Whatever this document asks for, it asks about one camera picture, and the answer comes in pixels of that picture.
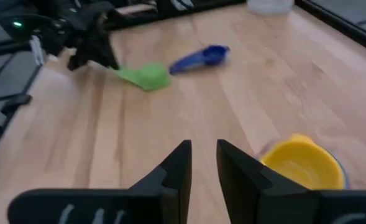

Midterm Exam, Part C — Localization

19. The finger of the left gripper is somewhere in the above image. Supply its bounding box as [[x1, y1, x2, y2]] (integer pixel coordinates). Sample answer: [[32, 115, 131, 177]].
[[66, 46, 92, 72], [89, 30, 121, 70]]

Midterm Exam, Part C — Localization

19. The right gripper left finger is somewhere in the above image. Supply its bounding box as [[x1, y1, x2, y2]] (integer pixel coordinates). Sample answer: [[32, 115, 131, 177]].
[[7, 139, 193, 224]]

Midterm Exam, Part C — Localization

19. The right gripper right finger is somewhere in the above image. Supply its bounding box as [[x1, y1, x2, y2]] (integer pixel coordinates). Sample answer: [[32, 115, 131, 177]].
[[216, 139, 366, 224]]

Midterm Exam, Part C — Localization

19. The green measuring cup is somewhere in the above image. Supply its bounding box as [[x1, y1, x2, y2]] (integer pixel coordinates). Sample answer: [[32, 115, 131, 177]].
[[113, 62, 172, 92]]

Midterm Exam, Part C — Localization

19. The yellow measuring cup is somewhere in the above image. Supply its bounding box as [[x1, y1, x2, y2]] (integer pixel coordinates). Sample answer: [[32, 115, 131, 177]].
[[258, 133, 347, 191]]

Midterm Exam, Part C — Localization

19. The small navy measuring cup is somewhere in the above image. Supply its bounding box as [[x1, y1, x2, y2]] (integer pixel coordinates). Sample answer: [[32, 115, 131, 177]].
[[168, 44, 231, 76]]

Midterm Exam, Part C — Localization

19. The white hexagonal plant pot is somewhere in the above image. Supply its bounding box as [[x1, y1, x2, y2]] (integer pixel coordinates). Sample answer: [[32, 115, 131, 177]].
[[246, 0, 295, 16]]

